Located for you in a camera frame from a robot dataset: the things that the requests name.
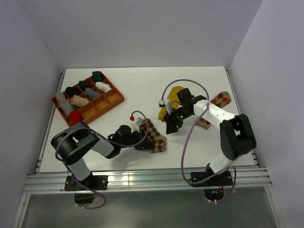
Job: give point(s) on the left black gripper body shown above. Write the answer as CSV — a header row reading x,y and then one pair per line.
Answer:
x,y
135,139

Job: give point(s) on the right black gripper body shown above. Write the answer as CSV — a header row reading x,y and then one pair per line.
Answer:
x,y
180,113

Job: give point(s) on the brown argyle sock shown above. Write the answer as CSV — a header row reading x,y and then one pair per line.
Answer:
x,y
158,140

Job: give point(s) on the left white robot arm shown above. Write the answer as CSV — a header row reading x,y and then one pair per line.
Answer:
x,y
72,144

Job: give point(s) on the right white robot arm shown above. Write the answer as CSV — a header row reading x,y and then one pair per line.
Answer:
x,y
235,131

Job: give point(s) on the yellow sock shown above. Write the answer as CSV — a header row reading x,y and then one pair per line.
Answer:
x,y
173,98

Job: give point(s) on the orange compartment tray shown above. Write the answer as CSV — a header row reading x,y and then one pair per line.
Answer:
x,y
95,108

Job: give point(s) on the red rolled sock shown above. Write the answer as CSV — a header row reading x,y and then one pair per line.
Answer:
x,y
76,117

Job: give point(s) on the grey rolled sock middle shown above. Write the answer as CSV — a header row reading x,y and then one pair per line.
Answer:
x,y
91,94

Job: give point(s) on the white rolled sock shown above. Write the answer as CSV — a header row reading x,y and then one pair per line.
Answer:
x,y
103,86

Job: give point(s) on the beige rolled sock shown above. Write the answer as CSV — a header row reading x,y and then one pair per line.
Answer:
x,y
79,101

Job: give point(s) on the dark grey rolled sock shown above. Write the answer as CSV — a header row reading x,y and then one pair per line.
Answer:
x,y
67,107

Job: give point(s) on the dark green rolled sock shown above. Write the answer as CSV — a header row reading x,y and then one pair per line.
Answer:
x,y
98,76

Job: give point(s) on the black rolled sock upper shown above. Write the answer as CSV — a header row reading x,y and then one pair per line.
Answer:
x,y
84,84

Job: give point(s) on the black rolled sock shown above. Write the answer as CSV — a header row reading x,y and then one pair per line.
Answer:
x,y
84,84
72,91

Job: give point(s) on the black rolled sock left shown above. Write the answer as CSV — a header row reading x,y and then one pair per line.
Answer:
x,y
72,91

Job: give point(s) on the light grey rolled sock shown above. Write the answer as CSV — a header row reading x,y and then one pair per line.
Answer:
x,y
60,97

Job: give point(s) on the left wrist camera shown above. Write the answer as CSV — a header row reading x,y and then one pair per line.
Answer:
x,y
136,123

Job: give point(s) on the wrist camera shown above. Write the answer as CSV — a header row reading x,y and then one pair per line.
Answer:
x,y
136,123
165,106

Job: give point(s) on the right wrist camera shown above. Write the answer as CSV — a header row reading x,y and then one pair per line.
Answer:
x,y
165,106

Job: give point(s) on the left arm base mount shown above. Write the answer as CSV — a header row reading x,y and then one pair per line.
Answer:
x,y
82,195

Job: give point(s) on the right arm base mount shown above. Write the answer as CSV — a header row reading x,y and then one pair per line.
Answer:
x,y
218,182

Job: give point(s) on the aluminium rail frame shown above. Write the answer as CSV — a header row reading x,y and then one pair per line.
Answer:
x,y
147,190

